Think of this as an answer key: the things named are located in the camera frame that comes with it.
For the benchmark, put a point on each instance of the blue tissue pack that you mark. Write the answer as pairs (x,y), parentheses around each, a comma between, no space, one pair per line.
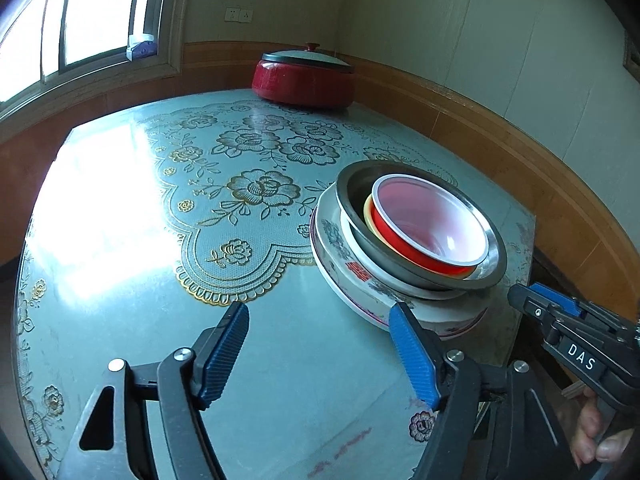
(141,46)

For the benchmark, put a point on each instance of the green floral tablecloth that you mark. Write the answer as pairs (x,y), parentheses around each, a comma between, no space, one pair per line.
(152,220)

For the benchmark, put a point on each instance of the white red-character pattern plate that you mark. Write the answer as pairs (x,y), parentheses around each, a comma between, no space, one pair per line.
(360,269)

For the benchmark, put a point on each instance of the red plastic bowl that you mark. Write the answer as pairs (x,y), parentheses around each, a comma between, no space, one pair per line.
(430,219)

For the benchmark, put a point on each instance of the right hand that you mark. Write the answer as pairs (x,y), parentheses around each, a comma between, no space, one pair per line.
(589,425)

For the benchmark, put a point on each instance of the white wall socket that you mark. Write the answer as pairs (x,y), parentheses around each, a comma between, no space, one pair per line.
(236,15)

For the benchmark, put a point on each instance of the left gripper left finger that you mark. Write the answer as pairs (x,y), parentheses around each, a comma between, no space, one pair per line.
(216,351)

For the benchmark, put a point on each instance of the dark cooker lid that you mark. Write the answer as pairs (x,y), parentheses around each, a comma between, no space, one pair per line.
(310,57)

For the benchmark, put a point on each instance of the red electric cooker pot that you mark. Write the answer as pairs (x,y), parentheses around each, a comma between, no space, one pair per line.
(303,85)

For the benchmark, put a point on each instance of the yellow plastic bowl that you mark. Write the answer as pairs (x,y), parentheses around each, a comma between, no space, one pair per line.
(388,237)

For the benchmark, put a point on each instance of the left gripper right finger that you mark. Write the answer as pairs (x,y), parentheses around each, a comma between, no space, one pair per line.
(420,354)

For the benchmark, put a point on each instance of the large purple-rimmed floral plate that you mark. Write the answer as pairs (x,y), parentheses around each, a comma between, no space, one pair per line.
(380,304)

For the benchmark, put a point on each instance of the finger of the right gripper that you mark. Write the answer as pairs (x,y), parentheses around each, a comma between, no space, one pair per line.
(568,304)

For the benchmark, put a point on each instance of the stainless steel bowl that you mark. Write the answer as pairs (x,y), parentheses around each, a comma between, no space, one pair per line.
(354,185)

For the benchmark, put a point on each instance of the window with frame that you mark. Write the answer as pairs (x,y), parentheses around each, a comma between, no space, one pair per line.
(55,51)

